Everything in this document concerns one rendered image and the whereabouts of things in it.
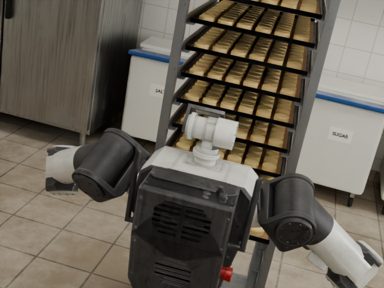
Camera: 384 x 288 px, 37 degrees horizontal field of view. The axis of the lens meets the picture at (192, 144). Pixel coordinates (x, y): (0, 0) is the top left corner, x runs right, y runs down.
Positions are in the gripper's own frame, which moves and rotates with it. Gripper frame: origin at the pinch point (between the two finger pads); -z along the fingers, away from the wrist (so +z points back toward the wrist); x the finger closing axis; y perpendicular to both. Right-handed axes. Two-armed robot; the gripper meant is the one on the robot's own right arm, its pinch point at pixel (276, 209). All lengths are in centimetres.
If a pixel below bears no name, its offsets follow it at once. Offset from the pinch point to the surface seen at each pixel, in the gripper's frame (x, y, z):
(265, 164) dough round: 7.9, -6.3, -15.6
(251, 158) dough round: 7.6, -5.3, -22.1
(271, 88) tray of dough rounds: 34.8, -3.2, -18.1
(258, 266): -30.3, -8.8, -9.8
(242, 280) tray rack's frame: -75, -45, -51
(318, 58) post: 48.6, -8.1, -6.1
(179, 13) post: 53, 24, -38
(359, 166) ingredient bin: -57, -189, -110
